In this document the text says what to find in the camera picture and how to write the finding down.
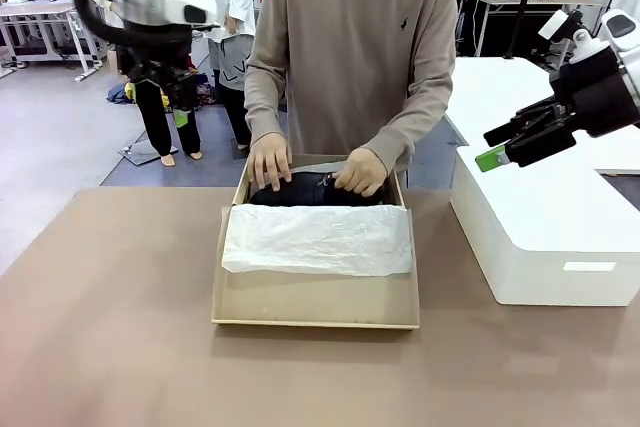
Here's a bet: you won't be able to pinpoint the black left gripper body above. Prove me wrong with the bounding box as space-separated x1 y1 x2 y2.
117 26 200 98

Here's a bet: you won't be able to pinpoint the brown cardboard shoe box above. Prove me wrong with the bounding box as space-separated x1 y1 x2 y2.
210 153 421 331

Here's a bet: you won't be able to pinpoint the mannequin white shirt grey shorts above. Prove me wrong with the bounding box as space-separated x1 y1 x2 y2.
198 0 262 152

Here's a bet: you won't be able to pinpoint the person's left forearm beige sleeve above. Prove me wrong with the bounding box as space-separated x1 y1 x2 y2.
362 79 451 174

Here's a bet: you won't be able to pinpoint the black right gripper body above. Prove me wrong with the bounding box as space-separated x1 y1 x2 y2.
549 44 640 139

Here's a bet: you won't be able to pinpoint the square metal mannequin base plate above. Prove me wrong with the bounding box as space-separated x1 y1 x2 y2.
117 140 180 167

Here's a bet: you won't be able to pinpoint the grey top lab table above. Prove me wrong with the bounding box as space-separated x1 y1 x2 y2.
457 0 604 63

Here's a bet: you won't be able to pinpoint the person in beige sweater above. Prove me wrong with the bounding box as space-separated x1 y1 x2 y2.
243 0 459 188

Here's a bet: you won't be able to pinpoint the white tissue paper sheet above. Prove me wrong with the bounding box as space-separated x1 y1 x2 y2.
221 159 415 278

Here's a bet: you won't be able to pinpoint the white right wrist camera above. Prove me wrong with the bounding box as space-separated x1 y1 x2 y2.
537 8 612 64

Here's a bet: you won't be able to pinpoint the white frame lab table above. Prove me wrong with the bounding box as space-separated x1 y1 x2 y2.
0 0 110 83

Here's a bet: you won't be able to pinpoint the person's right forearm beige sleeve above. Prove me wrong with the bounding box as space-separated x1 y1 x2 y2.
244 54 289 146

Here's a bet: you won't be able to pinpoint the person's right hand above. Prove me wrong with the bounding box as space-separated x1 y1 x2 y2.
248 132 294 193

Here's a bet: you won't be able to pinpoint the person's left hand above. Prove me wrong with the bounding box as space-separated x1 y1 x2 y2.
332 147 389 198

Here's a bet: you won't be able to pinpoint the large white platform box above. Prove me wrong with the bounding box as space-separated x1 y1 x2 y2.
448 56 640 307

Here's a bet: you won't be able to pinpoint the mannequin white jacket black trousers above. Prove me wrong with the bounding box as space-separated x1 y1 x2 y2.
119 81 205 169

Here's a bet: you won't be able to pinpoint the black vertical pole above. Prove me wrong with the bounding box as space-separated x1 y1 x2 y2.
501 0 541 61

